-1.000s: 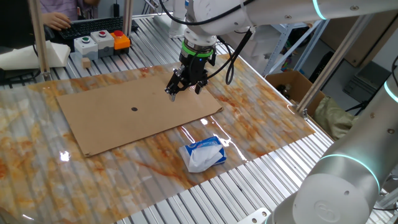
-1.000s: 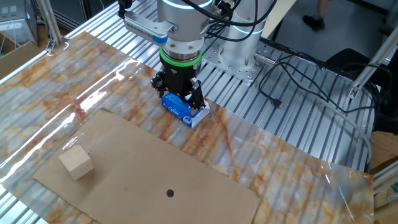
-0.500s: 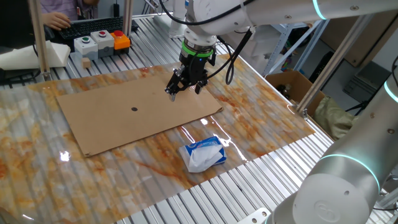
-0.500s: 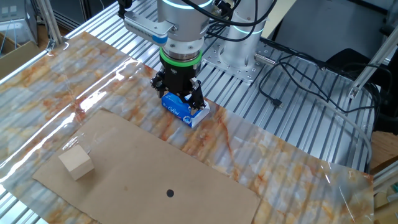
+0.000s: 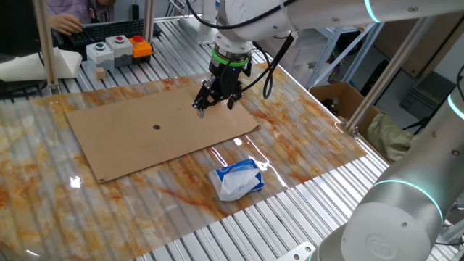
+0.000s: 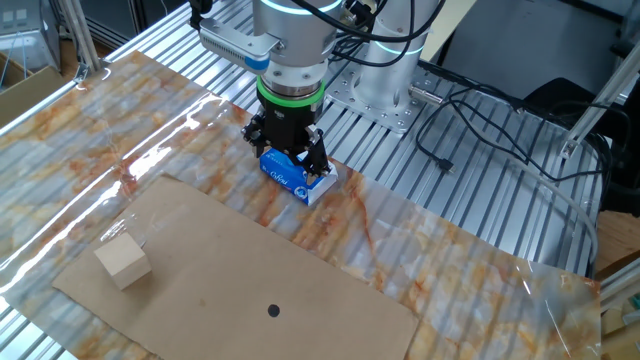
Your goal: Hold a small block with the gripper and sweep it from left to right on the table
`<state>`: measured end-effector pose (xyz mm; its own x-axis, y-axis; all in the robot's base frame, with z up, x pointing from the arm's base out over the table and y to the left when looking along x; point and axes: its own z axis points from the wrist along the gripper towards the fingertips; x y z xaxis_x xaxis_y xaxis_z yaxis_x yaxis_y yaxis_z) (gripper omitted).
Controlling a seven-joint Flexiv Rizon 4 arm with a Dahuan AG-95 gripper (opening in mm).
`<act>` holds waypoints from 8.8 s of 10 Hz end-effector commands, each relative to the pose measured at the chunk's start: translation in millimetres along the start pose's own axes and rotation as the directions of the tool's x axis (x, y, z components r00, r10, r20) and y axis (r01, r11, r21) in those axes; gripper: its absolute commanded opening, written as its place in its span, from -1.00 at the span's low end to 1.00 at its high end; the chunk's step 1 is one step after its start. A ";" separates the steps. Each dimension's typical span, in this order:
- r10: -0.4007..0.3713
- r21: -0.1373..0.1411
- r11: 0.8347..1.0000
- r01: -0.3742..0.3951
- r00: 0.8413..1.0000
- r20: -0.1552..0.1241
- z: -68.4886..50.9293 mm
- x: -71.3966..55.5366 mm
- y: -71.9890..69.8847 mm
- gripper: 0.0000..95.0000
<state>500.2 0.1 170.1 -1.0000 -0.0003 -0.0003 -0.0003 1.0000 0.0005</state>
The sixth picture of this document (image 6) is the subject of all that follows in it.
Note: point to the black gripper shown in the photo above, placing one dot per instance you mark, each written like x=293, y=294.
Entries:
x=287, y=125

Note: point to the large light wooden block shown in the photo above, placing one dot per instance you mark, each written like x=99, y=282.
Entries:
x=122, y=260

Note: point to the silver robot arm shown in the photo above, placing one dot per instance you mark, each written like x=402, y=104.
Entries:
x=300, y=40

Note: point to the blue white tissue pack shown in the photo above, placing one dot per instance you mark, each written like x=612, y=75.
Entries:
x=285, y=175

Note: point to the brown cardboard sheet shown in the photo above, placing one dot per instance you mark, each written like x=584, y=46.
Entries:
x=225, y=260

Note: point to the marble pattern plastic sheet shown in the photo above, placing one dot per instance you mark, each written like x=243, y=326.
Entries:
x=450, y=280

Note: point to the open cardboard box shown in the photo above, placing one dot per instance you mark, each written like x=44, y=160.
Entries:
x=30, y=95

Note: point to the aluminium profile bar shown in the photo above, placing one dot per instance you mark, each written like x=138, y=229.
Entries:
x=622, y=290

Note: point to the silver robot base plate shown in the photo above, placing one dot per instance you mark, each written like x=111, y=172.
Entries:
x=380, y=117

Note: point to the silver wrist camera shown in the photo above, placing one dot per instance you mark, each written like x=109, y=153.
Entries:
x=230, y=42

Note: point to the slanted aluminium frame post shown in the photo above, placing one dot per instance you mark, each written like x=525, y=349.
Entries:
x=82, y=37

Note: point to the silver table edge rail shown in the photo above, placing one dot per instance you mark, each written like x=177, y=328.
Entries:
x=35, y=109

